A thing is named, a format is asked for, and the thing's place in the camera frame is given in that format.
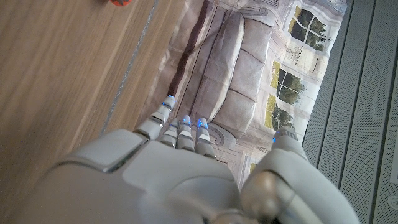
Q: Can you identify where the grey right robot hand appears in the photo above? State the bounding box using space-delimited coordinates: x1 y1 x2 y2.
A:
0 95 361 224

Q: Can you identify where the printed sofa room backdrop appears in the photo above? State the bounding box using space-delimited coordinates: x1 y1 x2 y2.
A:
133 0 348 189

